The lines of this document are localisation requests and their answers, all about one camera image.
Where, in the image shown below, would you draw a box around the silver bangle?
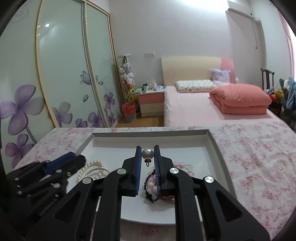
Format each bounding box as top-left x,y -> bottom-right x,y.
85,168 -> 110,180

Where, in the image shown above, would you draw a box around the pink crystal bead bracelet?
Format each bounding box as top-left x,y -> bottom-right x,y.
146,161 -> 195,194

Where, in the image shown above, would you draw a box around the black bead bracelet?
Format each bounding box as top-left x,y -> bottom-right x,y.
143,170 -> 162,204

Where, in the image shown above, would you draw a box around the white pearl bracelet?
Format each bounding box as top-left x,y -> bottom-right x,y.
77,160 -> 105,185

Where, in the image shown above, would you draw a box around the large pearl earring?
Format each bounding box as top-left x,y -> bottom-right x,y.
142,149 -> 154,167

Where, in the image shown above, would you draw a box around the grey cardboard tray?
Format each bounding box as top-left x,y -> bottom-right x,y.
76,130 -> 235,225

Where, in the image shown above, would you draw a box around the pink floral bedspread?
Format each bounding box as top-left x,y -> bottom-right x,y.
14,120 -> 295,240

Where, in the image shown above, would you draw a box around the red waste basket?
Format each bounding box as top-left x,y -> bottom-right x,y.
121,102 -> 137,121

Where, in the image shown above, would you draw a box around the pink bedside table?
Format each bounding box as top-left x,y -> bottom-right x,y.
137,89 -> 165,118

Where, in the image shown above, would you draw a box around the white mug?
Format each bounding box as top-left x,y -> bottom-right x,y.
142,83 -> 149,92

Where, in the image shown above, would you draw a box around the bed with beige headboard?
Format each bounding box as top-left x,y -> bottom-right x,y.
161,56 -> 279,127

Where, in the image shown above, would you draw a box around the floral sliding wardrobe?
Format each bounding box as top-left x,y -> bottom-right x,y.
1,1 -> 121,172

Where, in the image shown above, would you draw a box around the plush toy hanging rack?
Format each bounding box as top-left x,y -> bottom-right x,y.
118,54 -> 135,102

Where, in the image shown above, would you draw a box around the floral white pillow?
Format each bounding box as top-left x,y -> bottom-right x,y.
176,79 -> 217,93

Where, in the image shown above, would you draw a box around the folded coral quilt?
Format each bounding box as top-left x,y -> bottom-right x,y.
209,84 -> 272,115

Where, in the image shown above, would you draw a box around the blue plush clothing pile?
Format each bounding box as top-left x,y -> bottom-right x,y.
280,77 -> 295,109

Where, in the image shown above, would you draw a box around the purple patterned pillow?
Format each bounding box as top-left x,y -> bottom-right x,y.
210,68 -> 231,85

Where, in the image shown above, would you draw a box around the dark wooden chair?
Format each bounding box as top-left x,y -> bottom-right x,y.
260,68 -> 275,90

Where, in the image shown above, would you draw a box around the pink curtain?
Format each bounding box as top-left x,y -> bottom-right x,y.
278,10 -> 295,80

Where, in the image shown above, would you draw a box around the wall power socket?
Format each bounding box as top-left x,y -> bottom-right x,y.
145,52 -> 155,58

